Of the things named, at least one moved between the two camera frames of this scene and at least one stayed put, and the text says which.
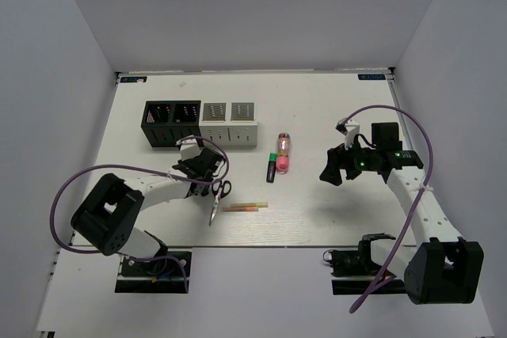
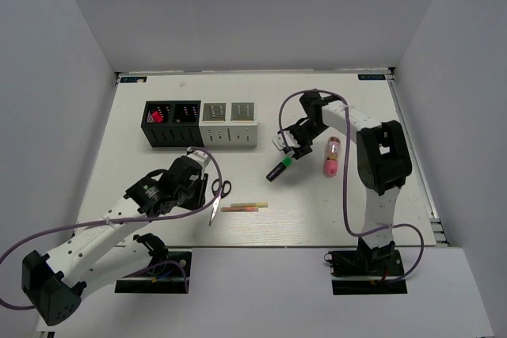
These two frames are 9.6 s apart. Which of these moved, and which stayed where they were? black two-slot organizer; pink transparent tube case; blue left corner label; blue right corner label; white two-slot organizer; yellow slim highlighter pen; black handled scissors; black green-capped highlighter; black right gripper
Moved: black right gripper; black green-capped highlighter; pink transparent tube case
Stayed: blue left corner label; blue right corner label; yellow slim highlighter pen; white two-slot organizer; black two-slot organizer; black handled scissors
